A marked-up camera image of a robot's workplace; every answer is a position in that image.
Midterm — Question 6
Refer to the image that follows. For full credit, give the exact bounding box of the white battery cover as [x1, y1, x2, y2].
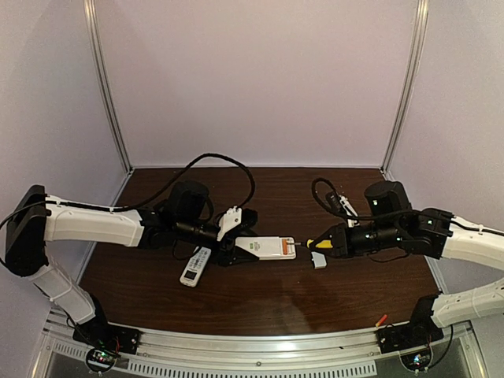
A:
[311, 252, 327, 269]

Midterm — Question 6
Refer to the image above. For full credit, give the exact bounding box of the left aluminium corner post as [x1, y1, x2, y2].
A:
[83, 0, 133, 174]

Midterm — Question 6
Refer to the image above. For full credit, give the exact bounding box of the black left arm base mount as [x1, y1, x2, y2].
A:
[72, 317, 141, 354]

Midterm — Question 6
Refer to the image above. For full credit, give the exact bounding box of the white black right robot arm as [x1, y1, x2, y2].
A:
[305, 180, 503, 328]

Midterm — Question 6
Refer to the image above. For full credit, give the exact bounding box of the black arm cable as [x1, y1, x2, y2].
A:
[0, 153, 257, 233]
[310, 177, 504, 237]

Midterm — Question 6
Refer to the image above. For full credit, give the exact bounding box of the aluminium front rail frame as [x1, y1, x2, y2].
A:
[29, 306, 485, 378]

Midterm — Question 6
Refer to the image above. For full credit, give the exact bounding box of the yellow handled screwdriver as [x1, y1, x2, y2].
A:
[287, 239, 332, 249]

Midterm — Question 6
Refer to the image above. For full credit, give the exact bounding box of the small white remote control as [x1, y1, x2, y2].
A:
[180, 246, 212, 287]

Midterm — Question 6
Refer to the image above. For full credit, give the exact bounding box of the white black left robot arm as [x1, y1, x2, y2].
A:
[4, 180, 258, 330]

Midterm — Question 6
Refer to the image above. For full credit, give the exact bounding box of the large white remote control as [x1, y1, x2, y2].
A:
[235, 236, 296, 261]

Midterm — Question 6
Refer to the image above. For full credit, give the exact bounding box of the aluminium corner post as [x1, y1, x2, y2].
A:
[83, 0, 133, 174]
[380, 0, 429, 179]

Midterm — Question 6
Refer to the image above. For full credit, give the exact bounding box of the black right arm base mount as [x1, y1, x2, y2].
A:
[376, 316, 444, 354]

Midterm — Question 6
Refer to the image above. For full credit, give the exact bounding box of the right aluminium corner post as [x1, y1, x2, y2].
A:
[380, 0, 429, 179]

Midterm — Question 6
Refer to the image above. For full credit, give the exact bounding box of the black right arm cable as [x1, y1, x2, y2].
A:
[310, 177, 504, 237]

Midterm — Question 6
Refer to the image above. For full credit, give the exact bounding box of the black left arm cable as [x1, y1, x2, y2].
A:
[0, 153, 257, 233]

